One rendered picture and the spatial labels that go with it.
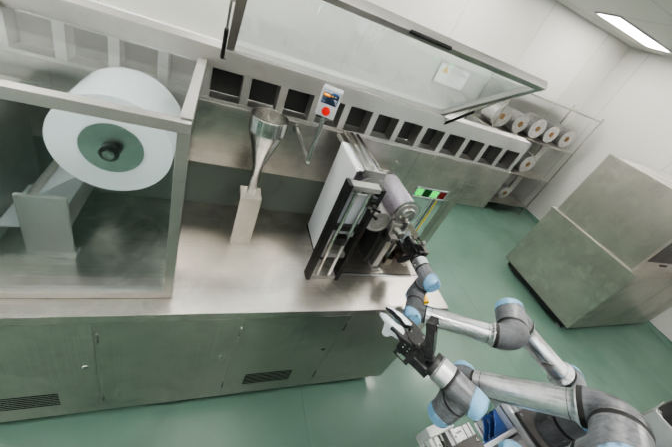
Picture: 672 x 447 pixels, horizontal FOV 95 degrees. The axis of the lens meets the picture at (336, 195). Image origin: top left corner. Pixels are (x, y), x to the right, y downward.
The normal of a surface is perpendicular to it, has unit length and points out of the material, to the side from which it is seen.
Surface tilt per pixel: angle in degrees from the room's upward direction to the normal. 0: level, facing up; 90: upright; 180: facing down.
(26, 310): 0
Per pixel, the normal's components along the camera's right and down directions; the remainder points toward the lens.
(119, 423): 0.35, -0.78
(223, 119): 0.25, 0.62
